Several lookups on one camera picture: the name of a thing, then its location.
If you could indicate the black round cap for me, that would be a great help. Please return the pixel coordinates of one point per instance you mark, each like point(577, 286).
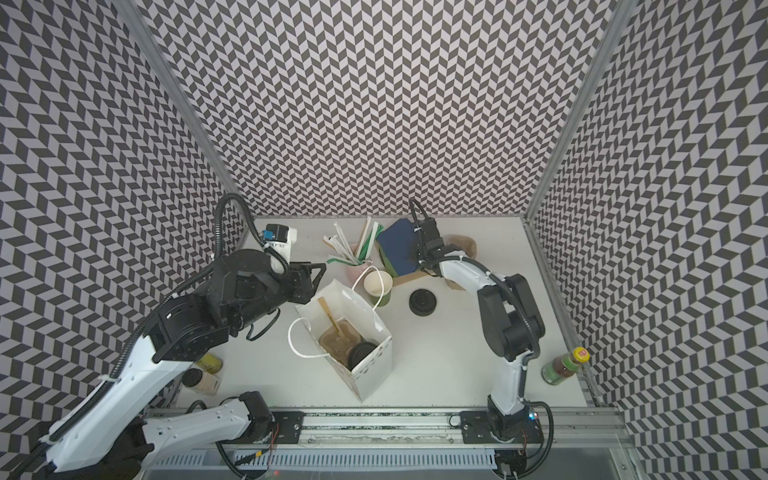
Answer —
point(192, 377)

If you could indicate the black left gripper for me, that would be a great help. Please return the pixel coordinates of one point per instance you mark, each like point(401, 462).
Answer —
point(300, 276)

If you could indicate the brown tea bottle yellow cap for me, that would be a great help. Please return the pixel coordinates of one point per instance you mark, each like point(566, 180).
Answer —
point(565, 366)

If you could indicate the stack of pulp cup carriers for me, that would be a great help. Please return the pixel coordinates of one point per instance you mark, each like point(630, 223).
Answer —
point(464, 243)

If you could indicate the dark blue napkin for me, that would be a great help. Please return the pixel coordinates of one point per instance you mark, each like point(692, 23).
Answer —
point(397, 246)

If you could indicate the pulp cup carrier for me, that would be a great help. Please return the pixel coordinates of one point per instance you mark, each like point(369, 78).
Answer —
point(337, 347)

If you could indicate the cardboard napkin box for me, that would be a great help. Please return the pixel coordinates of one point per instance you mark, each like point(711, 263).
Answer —
point(398, 279)

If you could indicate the yellow-green drink bottle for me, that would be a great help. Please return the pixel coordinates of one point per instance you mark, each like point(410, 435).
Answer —
point(210, 363)

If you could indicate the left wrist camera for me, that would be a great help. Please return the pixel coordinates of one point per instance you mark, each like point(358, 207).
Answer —
point(281, 238)

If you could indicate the pink metal bucket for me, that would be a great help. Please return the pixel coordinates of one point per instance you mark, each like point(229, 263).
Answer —
point(353, 272)

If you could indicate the black cup lid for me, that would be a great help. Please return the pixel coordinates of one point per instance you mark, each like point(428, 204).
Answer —
point(359, 353)

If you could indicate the metal base rail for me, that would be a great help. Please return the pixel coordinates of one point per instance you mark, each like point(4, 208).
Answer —
point(555, 442)

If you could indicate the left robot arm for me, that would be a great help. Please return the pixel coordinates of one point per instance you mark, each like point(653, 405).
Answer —
point(105, 437)

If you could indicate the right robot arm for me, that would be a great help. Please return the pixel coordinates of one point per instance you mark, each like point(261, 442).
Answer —
point(510, 321)

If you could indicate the wooden stir stick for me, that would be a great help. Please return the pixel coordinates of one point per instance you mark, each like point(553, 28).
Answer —
point(323, 303)

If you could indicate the green paper cup stack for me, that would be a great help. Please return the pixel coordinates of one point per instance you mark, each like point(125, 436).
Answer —
point(378, 285)

